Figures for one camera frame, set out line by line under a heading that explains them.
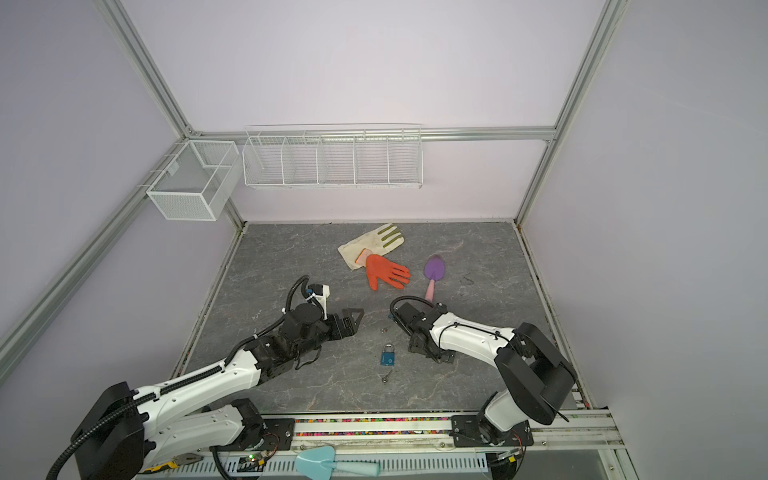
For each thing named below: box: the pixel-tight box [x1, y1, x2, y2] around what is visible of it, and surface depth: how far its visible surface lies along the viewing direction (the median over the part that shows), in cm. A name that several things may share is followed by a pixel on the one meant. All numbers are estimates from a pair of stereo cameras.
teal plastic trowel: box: [295, 446, 381, 480], surface depth 71 cm
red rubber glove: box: [366, 254, 411, 291], surface depth 106 cm
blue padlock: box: [380, 342, 396, 366], surface depth 88 cm
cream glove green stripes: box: [337, 224, 405, 270], surface depth 115 cm
